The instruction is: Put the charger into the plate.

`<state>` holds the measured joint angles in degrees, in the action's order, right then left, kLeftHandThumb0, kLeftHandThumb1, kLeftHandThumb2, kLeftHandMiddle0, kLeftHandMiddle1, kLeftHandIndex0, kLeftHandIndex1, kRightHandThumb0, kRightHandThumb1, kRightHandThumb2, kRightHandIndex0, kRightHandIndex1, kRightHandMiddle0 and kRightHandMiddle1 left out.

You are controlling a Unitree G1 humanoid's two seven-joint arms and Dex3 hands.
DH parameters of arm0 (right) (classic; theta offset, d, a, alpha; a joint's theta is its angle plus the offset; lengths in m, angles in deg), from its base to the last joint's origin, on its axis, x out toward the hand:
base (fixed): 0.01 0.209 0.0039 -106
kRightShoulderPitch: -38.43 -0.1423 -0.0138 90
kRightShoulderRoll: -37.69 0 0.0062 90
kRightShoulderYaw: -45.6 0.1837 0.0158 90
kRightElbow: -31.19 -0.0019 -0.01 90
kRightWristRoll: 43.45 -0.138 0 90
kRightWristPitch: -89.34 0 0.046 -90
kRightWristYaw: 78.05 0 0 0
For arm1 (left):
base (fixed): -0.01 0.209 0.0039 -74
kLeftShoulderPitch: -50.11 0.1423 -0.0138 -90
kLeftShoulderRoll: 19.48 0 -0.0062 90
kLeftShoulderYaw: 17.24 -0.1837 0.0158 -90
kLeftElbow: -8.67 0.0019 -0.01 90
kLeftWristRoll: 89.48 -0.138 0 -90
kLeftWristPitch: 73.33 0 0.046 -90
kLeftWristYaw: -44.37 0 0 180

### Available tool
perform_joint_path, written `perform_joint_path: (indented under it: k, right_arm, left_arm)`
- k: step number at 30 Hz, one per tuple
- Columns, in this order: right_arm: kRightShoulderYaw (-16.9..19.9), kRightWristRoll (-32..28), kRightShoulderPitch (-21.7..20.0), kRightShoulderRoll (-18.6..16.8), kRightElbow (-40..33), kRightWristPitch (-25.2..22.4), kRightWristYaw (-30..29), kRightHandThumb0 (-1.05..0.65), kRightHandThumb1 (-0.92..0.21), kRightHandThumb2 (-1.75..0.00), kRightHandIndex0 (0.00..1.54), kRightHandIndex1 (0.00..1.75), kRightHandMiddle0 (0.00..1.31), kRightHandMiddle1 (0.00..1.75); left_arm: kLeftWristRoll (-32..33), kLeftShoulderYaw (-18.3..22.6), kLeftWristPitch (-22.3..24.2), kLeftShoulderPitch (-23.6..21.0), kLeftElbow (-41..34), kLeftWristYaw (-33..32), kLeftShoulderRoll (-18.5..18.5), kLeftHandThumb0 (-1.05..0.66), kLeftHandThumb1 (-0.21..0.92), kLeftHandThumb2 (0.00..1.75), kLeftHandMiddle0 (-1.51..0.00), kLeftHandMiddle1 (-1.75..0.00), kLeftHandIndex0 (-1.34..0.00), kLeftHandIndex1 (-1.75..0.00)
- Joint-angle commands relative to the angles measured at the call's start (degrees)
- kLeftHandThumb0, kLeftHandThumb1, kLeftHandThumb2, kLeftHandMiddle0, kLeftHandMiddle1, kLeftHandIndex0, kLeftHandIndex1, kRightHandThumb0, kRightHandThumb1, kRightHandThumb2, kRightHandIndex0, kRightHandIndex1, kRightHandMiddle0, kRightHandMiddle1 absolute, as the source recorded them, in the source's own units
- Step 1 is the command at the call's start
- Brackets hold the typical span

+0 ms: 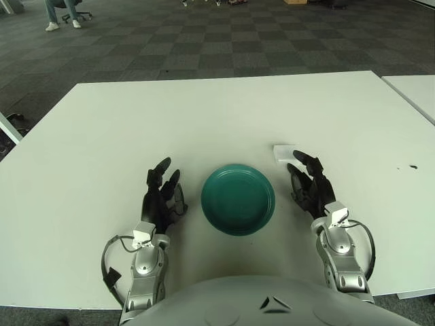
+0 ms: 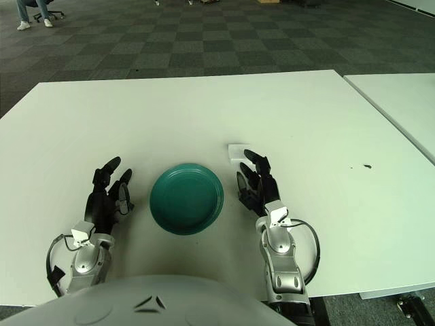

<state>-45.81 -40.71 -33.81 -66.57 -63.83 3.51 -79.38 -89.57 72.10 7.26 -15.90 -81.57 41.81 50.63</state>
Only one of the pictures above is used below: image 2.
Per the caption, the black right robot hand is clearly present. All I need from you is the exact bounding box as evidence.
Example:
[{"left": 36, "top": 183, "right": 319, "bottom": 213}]
[{"left": 236, "top": 149, "right": 283, "bottom": 217}]

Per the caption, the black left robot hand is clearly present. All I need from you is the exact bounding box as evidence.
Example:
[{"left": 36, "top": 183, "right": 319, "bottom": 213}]
[{"left": 84, "top": 156, "right": 135, "bottom": 235}]

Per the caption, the white charger block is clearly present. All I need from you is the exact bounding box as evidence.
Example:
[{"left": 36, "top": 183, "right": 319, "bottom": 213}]
[{"left": 227, "top": 143, "right": 254, "bottom": 164}]

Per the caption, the teal round plate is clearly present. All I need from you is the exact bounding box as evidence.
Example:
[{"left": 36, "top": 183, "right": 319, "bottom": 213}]
[{"left": 149, "top": 163, "right": 225, "bottom": 236}]

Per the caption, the grey robot torso shell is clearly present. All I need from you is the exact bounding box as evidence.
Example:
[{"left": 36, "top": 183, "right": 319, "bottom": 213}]
[{"left": 0, "top": 274, "right": 290, "bottom": 326}]

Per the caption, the white table with grey edge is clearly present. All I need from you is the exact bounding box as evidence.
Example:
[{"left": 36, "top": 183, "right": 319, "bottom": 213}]
[{"left": 343, "top": 73, "right": 435, "bottom": 167}]

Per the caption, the black table foot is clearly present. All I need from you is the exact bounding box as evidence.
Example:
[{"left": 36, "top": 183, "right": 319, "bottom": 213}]
[{"left": 396, "top": 294, "right": 429, "bottom": 320}]

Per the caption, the black office chair base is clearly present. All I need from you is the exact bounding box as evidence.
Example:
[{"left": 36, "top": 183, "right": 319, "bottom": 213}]
[{"left": 33, "top": 0, "right": 65, "bottom": 23}]

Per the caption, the seated person in jeans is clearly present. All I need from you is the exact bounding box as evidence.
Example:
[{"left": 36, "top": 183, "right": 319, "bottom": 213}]
[{"left": 16, "top": 0, "right": 54, "bottom": 31}]

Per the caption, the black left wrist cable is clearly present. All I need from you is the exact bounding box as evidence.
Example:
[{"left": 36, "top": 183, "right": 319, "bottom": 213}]
[{"left": 46, "top": 234, "right": 74, "bottom": 296}]

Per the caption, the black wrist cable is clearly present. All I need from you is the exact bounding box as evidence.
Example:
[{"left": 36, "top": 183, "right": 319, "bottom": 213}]
[
  {"left": 288, "top": 219, "right": 321, "bottom": 285},
  {"left": 46, "top": 234, "right": 74, "bottom": 296}
]

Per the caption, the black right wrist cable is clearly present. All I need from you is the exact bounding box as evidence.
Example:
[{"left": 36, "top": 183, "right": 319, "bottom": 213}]
[{"left": 288, "top": 219, "right": 321, "bottom": 285}]

